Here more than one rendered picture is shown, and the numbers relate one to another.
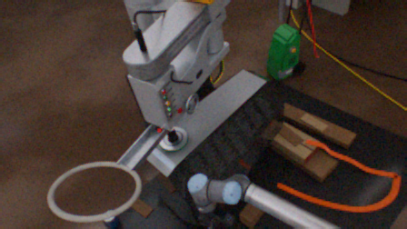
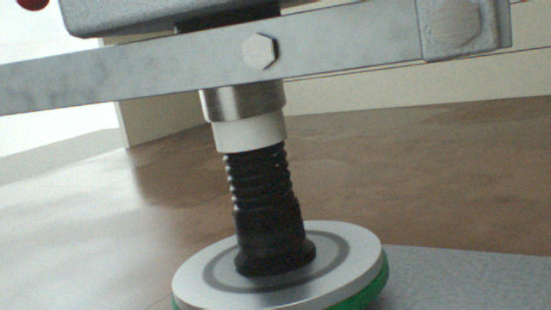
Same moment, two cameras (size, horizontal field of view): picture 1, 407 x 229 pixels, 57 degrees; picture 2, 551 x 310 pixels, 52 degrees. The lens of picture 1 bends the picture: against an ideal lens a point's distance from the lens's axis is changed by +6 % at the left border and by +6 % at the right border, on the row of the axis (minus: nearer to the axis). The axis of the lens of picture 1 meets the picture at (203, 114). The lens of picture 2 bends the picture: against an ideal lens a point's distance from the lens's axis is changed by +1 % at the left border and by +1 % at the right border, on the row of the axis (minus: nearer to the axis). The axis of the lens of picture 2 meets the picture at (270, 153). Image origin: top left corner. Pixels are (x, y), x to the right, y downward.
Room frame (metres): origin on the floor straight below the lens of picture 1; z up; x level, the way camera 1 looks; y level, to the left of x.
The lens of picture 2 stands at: (1.54, -0.26, 1.12)
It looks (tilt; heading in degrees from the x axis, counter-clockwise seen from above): 11 degrees down; 72
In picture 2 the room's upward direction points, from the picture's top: 11 degrees counter-clockwise
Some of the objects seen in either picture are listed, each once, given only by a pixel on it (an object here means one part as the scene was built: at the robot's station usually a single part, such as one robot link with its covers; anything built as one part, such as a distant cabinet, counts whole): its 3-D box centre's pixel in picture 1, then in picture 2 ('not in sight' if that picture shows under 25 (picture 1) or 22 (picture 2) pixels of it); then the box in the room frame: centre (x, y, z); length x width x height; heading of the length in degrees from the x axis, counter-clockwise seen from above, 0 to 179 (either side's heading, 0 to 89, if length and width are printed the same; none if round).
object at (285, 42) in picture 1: (284, 41); not in sight; (3.13, -1.04, 0.43); 0.35 x 0.35 x 0.87; 22
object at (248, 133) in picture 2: not in sight; (249, 125); (1.69, 0.26, 1.05); 0.07 x 0.07 x 0.04
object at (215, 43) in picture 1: (210, 35); not in sight; (2.20, -0.17, 1.37); 0.19 x 0.19 x 0.20
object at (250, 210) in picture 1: (255, 207); not in sight; (1.45, -0.27, 0.07); 0.30 x 0.12 x 0.12; 132
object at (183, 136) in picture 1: (173, 138); (276, 263); (1.69, 0.26, 0.90); 0.21 x 0.21 x 0.01
